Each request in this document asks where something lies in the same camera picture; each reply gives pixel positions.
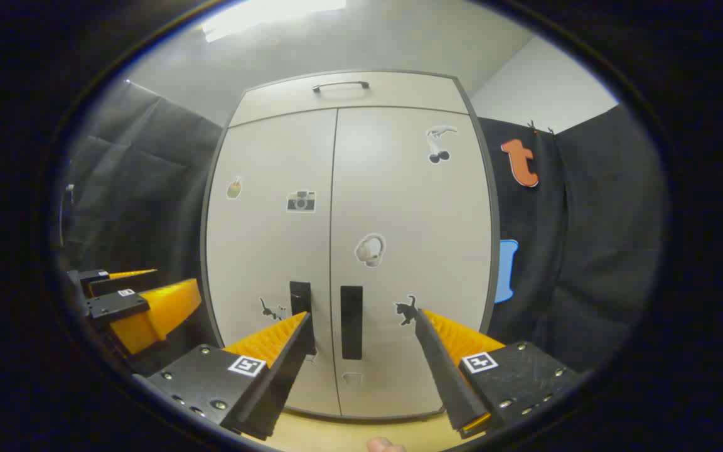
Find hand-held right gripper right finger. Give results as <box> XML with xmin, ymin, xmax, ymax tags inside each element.
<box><xmin>413</xmin><ymin>308</ymin><xmax>582</xmax><ymax>440</ymax></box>

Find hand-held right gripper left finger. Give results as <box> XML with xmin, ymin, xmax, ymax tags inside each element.
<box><xmin>132</xmin><ymin>311</ymin><xmax>315</xmax><ymax>441</ymax></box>

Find cabinet door with headphone sticker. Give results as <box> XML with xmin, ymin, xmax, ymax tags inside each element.
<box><xmin>330</xmin><ymin>105</ymin><xmax>495</xmax><ymax>420</ymax></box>

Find cabinet door with camera sticker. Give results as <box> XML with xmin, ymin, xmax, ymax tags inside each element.
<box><xmin>205</xmin><ymin>108</ymin><xmax>341</xmax><ymax>417</ymax></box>

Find white double-door shoe cabinet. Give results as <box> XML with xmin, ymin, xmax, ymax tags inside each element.
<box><xmin>200</xmin><ymin>69</ymin><xmax>501</xmax><ymax>421</ymax></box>

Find white cabinet drawer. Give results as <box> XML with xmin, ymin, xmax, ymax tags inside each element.
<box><xmin>228</xmin><ymin>70</ymin><xmax>470</xmax><ymax>128</ymax></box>

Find black backdrop cloth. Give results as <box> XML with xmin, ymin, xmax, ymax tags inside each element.
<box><xmin>471</xmin><ymin>104</ymin><xmax>670</xmax><ymax>377</ymax></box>
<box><xmin>54</xmin><ymin>80</ymin><xmax>224</xmax><ymax>377</ymax></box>

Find dark metal drawer handle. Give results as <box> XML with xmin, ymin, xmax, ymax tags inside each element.
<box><xmin>312</xmin><ymin>81</ymin><xmax>370</xmax><ymax>94</ymax></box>

